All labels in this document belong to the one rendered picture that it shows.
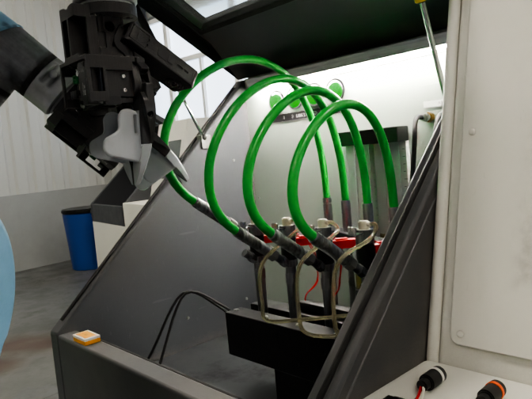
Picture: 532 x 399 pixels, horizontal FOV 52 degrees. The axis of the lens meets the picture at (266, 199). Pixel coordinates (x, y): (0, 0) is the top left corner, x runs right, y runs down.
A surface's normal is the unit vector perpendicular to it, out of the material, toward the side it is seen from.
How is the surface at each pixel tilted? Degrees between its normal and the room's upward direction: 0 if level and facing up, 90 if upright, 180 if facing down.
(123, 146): 93
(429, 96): 90
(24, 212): 90
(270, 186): 90
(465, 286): 76
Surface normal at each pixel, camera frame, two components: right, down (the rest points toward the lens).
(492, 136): -0.73, -0.11
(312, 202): -0.72, 0.12
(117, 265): 0.68, 0.00
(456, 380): -0.09, -0.99
